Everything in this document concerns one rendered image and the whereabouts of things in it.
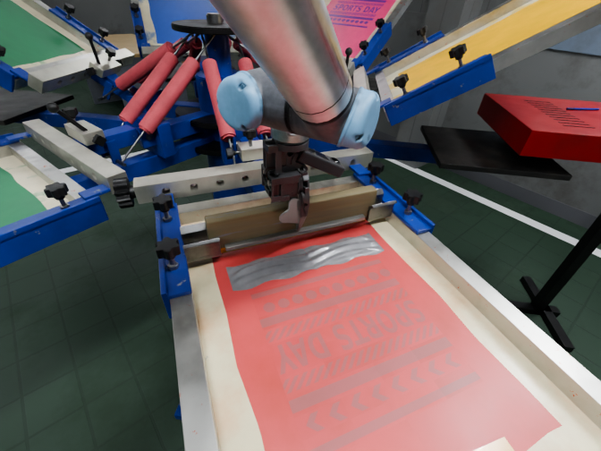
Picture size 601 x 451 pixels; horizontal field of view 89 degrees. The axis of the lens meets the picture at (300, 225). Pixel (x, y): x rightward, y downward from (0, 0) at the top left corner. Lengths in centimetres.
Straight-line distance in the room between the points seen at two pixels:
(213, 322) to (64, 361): 139
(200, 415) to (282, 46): 44
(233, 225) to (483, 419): 53
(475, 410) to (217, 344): 41
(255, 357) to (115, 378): 127
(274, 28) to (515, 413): 59
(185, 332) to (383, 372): 32
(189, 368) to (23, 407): 141
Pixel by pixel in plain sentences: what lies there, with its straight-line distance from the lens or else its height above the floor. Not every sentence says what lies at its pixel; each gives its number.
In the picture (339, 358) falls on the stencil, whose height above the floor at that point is 96.
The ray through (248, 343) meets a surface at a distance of 57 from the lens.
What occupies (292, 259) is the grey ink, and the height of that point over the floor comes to 96.
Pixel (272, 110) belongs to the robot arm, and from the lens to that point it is 45.
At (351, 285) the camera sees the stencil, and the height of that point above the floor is 96.
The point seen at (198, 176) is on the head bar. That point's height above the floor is 104.
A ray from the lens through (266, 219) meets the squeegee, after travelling 67.
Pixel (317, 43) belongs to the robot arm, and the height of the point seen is 140.
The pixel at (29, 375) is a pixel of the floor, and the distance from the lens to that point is 198.
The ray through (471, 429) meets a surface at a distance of 58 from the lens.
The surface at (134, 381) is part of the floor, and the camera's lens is 173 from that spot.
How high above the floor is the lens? 144
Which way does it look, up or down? 38 degrees down
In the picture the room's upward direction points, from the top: 3 degrees clockwise
